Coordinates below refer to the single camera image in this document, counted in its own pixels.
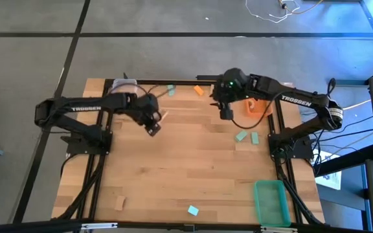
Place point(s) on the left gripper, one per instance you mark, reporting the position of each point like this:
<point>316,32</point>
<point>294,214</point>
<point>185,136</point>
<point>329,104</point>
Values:
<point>146,108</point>

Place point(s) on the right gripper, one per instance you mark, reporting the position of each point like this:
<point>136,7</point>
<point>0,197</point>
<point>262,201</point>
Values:
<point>224,95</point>

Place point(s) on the orange block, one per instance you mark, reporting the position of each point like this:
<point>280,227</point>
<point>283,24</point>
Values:
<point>198,90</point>

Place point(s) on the small teal green block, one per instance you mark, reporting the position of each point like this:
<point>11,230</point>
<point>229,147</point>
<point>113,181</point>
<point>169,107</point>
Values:
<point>171,92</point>

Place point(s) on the long teal green block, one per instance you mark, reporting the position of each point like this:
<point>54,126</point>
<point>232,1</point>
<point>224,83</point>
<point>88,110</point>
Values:
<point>254,138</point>

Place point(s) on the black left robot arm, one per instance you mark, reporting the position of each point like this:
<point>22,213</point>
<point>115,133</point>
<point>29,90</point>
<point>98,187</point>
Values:
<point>86,108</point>

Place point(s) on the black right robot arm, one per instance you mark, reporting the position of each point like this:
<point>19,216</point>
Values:
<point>296,100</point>

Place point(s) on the orange plastic bin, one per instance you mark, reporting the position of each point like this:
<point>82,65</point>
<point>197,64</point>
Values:
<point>261,111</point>

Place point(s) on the clear plastic bin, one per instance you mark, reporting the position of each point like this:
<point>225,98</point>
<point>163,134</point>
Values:
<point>123,84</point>

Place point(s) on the green plastic bin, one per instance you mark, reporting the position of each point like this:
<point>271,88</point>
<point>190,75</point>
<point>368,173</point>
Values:
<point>272,204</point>

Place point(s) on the white printed paper sheet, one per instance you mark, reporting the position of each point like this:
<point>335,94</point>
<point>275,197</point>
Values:
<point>330,178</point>

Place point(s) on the black diagonal beam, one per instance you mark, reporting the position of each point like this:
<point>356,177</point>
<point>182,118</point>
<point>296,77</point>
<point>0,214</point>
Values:
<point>345,160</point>

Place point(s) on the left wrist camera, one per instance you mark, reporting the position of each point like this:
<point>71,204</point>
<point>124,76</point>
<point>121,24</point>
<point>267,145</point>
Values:
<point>153,129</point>

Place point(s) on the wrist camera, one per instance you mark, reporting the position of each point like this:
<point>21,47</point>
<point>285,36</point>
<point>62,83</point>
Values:
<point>226,114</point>
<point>153,129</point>

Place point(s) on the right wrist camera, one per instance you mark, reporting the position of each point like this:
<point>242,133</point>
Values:
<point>226,114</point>

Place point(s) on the black aluminium table frame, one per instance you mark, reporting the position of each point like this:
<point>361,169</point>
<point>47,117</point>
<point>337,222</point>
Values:
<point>186,82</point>

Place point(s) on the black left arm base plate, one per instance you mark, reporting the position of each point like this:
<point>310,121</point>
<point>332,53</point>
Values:
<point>76,147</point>

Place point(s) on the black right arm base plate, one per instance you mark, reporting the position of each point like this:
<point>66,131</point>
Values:
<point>303,150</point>

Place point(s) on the silver metal bracket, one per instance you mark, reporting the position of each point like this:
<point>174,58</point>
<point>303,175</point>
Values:
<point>99,226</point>
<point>278,229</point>

